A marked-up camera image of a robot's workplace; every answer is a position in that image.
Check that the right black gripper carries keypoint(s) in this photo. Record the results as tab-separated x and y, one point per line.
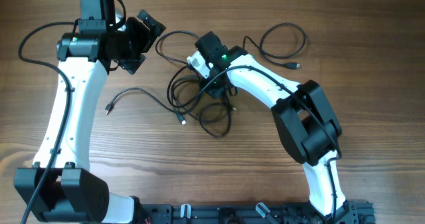
214	91

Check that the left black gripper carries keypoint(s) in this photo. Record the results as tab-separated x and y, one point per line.
133	24

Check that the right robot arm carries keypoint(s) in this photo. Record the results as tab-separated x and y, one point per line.
306	123

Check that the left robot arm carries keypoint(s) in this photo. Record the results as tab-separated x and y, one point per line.
59	186

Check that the black aluminium base frame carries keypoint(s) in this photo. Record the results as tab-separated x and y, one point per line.
287	213

